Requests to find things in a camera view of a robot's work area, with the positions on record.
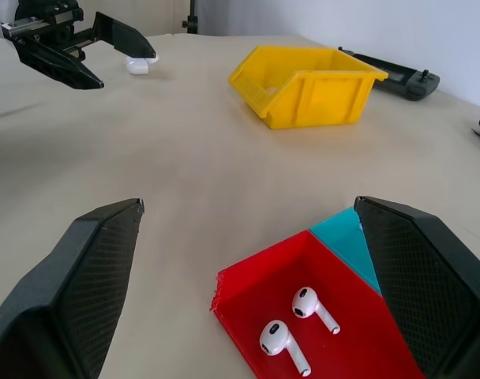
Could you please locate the teal plastic tray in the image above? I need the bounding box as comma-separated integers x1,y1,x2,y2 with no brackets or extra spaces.
309,205,384,297

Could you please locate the yellow plastic bin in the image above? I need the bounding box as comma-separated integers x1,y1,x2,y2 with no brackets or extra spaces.
227,45,390,130

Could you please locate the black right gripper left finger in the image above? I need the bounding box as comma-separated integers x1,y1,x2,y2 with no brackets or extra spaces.
0,197,147,379

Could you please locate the black metal stand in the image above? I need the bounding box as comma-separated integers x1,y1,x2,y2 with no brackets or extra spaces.
182,0,199,36

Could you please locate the white wireless earbud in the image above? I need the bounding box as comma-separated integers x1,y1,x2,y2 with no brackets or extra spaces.
258,319,313,377
291,286,342,336

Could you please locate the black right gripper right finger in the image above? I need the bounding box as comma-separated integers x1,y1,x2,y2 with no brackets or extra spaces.
353,195,480,379

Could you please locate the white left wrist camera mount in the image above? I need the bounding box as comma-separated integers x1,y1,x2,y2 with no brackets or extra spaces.
0,0,19,39

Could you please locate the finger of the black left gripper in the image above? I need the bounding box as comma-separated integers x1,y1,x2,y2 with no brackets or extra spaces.
92,10,158,61
11,37,105,92

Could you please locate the small white object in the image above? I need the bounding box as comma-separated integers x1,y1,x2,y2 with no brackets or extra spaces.
124,54,160,75

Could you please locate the dark grey handheld game controller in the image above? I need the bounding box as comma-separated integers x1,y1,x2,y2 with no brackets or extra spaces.
337,47,441,102

